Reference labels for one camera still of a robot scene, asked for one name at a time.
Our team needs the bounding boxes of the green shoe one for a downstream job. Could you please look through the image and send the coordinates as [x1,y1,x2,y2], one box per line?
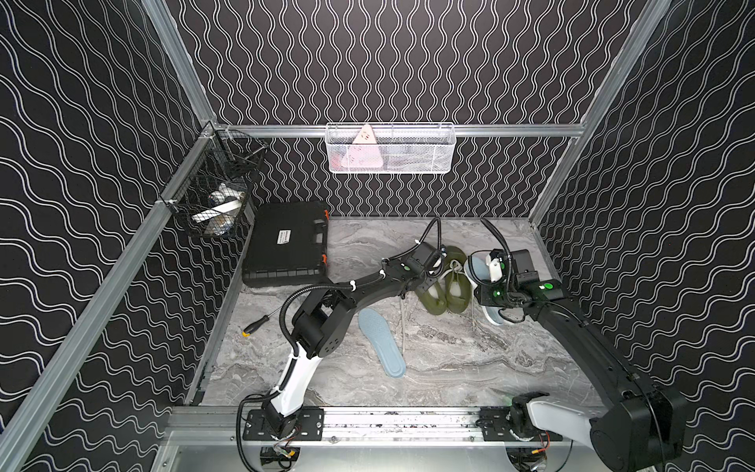
[440,246,472,314]
[415,271,448,316]

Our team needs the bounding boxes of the light blue insole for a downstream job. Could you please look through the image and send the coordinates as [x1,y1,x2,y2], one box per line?
[464,257,516,326]
[358,309,407,379]

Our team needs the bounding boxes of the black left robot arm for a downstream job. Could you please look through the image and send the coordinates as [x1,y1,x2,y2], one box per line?
[261,242,447,438]

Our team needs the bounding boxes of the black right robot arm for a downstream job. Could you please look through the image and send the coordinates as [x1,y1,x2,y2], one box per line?
[464,249,690,471]

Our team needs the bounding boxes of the pink triangle card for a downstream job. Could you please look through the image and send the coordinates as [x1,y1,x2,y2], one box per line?
[340,124,385,172]

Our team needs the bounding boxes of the black tool case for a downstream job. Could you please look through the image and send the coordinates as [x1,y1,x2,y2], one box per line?
[242,201,330,288]

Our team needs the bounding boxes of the white items in black basket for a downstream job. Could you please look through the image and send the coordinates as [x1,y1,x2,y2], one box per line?
[190,183,247,237]

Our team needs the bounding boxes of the white wire basket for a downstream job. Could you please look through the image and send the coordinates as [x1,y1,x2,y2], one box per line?
[324,122,457,175]

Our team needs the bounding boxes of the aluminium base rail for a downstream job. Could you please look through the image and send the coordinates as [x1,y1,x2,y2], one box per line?
[165,398,603,448]

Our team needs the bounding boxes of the screwdriver black yellow handle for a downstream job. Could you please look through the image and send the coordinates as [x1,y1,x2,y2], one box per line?
[242,307,280,337]

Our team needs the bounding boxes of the black wire basket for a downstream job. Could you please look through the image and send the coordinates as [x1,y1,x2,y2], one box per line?
[167,130,271,239]

